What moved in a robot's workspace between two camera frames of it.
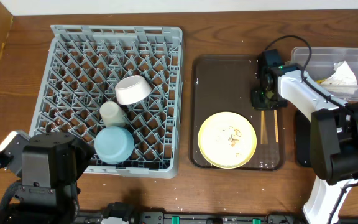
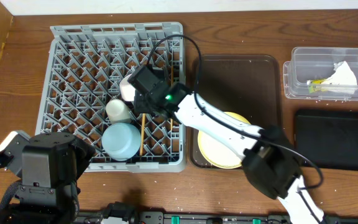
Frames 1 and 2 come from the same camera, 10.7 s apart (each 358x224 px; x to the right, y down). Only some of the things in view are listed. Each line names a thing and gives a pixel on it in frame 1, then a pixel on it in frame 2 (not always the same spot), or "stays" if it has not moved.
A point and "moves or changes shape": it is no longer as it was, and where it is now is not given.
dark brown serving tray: x=224 y=83 stays
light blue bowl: x=114 y=145 moves or changes shape
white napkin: x=343 y=81 stays
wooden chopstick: x=276 y=121 -> x=171 y=121
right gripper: x=266 y=101 -> x=142 y=104
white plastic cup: x=112 y=115 moves or changes shape
